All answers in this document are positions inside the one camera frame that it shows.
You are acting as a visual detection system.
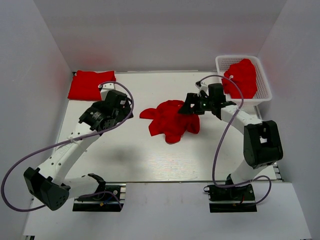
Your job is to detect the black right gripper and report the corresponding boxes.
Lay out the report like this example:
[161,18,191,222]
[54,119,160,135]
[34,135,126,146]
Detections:
[178,92,215,115]

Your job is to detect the red t shirt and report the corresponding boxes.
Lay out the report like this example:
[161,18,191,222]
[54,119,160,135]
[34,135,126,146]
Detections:
[68,70,116,102]
[139,100,200,144]

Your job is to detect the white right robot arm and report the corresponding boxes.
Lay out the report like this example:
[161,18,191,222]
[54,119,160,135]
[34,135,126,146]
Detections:
[178,81,283,200]

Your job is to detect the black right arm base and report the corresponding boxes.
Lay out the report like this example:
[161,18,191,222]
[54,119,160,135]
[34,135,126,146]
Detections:
[203,184,257,213]

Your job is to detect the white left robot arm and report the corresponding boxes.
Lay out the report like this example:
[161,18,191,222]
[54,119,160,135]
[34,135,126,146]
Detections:
[23,84,134,211]

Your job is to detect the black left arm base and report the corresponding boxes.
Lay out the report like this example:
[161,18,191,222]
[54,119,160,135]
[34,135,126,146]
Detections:
[72,183,126,213]

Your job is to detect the red t shirts in basket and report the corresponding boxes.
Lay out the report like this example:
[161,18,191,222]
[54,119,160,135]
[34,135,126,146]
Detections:
[222,58,258,99]

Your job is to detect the white plastic basket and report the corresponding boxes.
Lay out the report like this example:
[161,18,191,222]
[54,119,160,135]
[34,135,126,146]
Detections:
[215,55,272,107]

